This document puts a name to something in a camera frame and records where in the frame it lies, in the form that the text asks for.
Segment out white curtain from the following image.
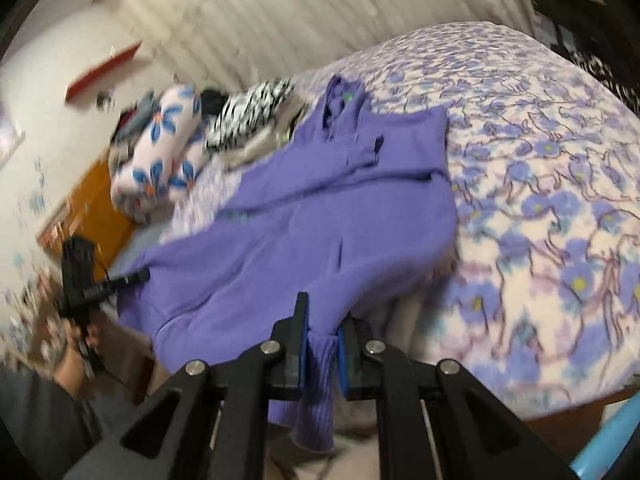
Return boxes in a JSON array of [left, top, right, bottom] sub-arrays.
[[110, 0, 537, 97]]

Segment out person's left forearm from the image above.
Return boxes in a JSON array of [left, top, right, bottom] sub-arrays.
[[0, 352, 151, 480]]

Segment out person's left hand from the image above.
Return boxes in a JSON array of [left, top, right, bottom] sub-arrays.
[[67, 323, 102, 362]]

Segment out light blue object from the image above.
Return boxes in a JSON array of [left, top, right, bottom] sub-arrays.
[[569, 401, 640, 480]]

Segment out pile of dark clothes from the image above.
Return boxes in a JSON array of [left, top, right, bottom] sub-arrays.
[[110, 92, 162, 147]]

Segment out black clothing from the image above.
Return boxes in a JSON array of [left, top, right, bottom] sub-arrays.
[[200, 88, 229, 117]]

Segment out black bag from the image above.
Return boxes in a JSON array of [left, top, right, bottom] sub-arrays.
[[530, 0, 640, 113]]

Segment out folded cream clothes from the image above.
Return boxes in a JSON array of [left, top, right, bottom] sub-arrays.
[[220, 105, 312, 167]]

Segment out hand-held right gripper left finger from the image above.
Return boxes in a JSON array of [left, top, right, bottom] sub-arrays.
[[62, 292, 311, 480]]

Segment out light blue bed sheet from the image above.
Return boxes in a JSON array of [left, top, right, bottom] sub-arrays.
[[107, 220, 174, 273]]

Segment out black and white printed garment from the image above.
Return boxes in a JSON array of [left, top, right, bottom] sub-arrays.
[[204, 78, 297, 154]]

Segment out red wall shelf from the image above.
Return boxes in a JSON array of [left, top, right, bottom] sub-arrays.
[[66, 42, 144, 104]]

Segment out purple floral blanket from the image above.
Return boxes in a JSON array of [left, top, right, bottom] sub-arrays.
[[165, 20, 640, 422]]

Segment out wooden headboard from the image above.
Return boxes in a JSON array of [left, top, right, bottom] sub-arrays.
[[64, 159, 138, 257]]

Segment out rolled blue flower quilt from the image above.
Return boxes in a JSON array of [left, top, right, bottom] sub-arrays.
[[108, 84, 212, 224]]

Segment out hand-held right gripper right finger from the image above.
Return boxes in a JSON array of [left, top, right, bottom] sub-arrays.
[[337, 317, 581, 480]]

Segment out wooden bed side rail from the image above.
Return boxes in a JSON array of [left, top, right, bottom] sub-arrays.
[[520, 386, 632, 434]]

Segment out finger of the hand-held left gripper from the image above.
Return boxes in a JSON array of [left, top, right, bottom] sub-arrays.
[[103, 268, 151, 293]]

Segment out purple zip hoodie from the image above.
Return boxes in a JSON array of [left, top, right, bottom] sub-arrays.
[[116, 75, 459, 454]]

